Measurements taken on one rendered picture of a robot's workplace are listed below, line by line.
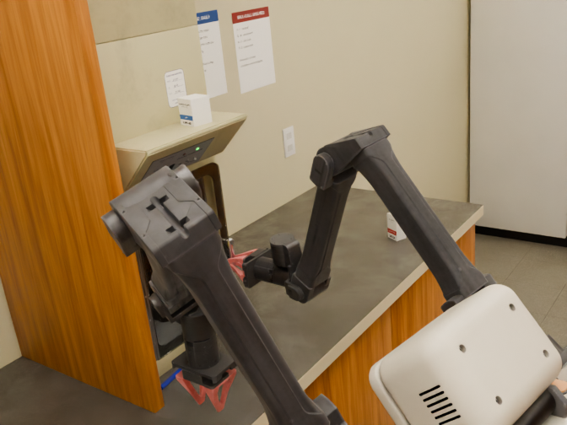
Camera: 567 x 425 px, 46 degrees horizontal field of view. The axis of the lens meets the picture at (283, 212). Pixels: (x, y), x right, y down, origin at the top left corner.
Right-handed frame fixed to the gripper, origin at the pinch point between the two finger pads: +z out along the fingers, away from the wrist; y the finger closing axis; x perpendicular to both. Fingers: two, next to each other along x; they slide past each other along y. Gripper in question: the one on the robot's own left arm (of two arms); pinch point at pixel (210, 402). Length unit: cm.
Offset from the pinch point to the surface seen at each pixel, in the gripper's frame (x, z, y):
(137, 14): -29, -65, 34
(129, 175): -14.7, -35.3, 28.1
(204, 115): -36, -43, 25
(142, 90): -27, -50, 34
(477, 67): -326, 1, 67
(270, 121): -126, -16, 75
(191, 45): -44, -56, 33
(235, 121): -43, -40, 22
